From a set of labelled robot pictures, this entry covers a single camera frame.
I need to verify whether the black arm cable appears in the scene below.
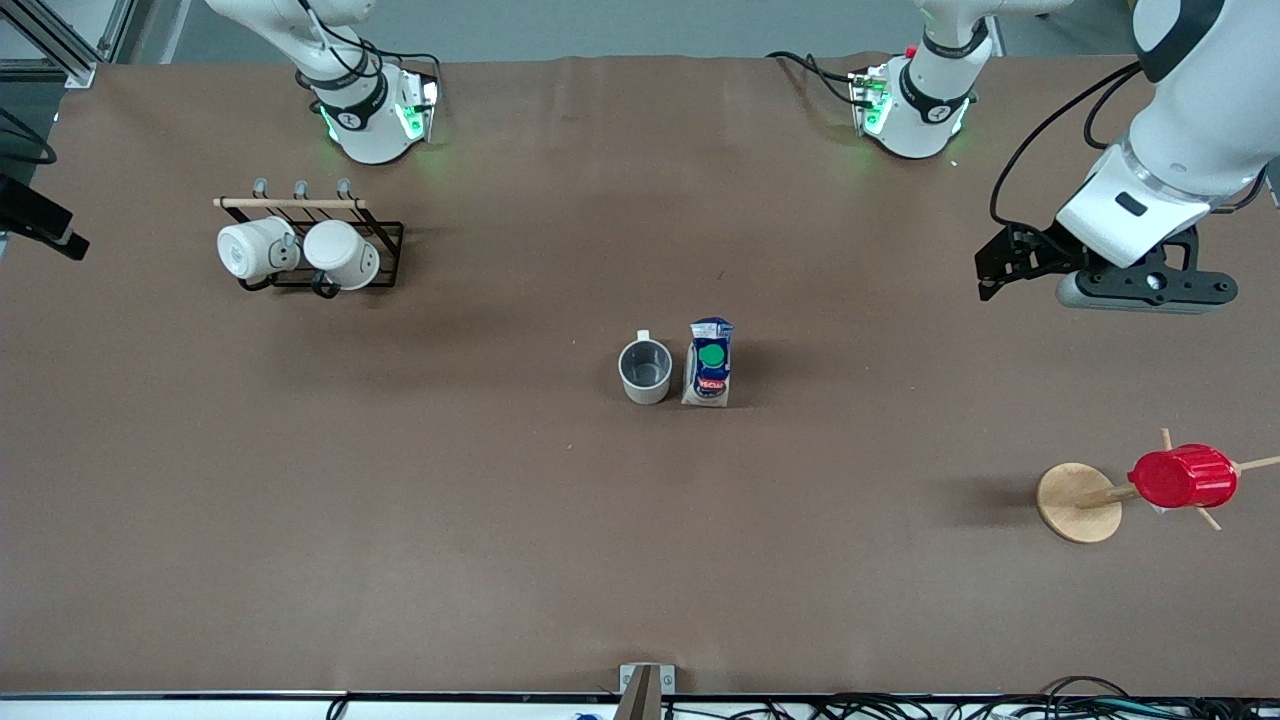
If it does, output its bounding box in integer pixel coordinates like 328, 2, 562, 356
989, 60, 1143, 229
298, 0, 443, 113

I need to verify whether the black left base cable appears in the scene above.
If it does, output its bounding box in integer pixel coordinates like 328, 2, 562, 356
767, 49, 863, 107

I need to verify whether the metal table edge bracket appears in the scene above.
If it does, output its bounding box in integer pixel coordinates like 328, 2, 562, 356
618, 662, 677, 720

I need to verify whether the black cable bundle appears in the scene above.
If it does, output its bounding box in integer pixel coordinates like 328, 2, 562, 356
800, 676, 1280, 720

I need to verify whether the brown table cover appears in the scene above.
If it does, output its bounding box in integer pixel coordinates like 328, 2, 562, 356
0, 52, 1280, 699

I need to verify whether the black wire mug rack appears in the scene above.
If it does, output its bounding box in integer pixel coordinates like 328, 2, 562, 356
212, 177, 406, 300

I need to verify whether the blue white milk carton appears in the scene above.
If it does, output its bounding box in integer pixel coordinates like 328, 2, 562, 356
681, 316, 735, 410

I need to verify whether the white mug grey inside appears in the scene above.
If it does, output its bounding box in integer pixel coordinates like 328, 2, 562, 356
617, 329, 674, 407

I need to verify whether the red plastic cup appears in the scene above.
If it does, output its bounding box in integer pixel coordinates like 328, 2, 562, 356
1127, 443, 1240, 511

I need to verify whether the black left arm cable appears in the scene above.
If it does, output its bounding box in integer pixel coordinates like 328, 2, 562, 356
989, 60, 1143, 229

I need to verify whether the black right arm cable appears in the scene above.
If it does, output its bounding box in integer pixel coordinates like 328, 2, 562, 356
298, 0, 443, 113

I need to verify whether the wooden mug tree stand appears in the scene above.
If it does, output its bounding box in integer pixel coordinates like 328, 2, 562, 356
1035, 427, 1280, 545

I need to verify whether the aluminium frame profile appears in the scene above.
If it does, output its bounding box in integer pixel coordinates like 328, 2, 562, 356
0, 0, 141, 89

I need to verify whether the white hanging mug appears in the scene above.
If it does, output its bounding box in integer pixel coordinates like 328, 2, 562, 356
216, 215, 302, 283
302, 219, 382, 292

